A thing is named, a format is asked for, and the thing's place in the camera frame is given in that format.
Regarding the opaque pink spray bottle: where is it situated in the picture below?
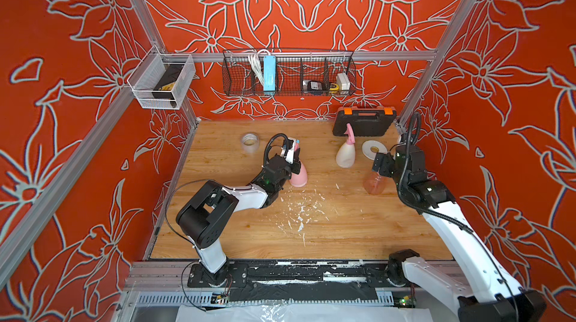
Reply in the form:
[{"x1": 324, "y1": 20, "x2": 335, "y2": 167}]
[{"x1": 289, "y1": 162, "x2": 308, "y2": 188}]

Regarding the transparent pink spray bottle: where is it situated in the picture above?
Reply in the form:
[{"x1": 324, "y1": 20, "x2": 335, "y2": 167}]
[{"x1": 363, "y1": 171, "x2": 388, "y2": 195}]

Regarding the white spray bottle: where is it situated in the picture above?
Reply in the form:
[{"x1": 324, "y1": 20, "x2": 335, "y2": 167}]
[{"x1": 335, "y1": 142, "x2": 356, "y2": 168}]

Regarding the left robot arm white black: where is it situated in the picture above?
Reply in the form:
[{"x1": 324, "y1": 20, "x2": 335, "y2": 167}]
[{"x1": 164, "y1": 133, "x2": 302, "y2": 286}]

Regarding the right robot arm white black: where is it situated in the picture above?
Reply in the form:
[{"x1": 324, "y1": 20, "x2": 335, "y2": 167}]
[{"x1": 373, "y1": 112, "x2": 547, "y2": 321}]

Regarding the clear tape roll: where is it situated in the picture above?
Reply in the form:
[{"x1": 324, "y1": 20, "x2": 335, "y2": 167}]
[{"x1": 241, "y1": 133, "x2": 260, "y2": 154}]

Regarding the white tape roll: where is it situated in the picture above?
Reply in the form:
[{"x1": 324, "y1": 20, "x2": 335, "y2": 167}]
[{"x1": 361, "y1": 140, "x2": 388, "y2": 161}]

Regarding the black orange tool case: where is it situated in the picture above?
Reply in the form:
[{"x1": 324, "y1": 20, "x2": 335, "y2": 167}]
[{"x1": 332, "y1": 107, "x2": 397, "y2": 137}]

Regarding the black round device with label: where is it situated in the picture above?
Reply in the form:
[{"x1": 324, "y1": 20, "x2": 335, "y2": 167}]
[{"x1": 302, "y1": 80, "x2": 326, "y2": 96}]

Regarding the light blue box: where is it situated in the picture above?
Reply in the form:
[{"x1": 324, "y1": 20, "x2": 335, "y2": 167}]
[{"x1": 262, "y1": 55, "x2": 276, "y2": 95}]

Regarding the white small box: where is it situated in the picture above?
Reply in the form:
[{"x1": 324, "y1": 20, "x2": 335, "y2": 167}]
[{"x1": 336, "y1": 73, "x2": 351, "y2": 95}]

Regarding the black yellow tape measure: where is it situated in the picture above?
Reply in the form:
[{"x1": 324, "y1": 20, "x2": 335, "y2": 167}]
[{"x1": 328, "y1": 83, "x2": 340, "y2": 94}]

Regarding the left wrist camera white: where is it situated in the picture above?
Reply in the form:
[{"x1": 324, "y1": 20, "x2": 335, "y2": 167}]
[{"x1": 280, "y1": 148, "x2": 299, "y2": 164}]

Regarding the black wire basket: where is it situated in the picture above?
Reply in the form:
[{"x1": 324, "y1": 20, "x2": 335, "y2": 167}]
[{"x1": 222, "y1": 48, "x2": 357, "y2": 97}]

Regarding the white cable bundle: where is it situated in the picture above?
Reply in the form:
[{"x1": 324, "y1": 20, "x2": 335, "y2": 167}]
[{"x1": 248, "y1": 51, "x2": 266, "y2": 87}]

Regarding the clear plastic wall bin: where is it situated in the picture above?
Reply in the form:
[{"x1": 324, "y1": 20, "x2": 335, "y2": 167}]
[{"x1": 127, "y1": 46, "x2": 196, "y2": 110}]

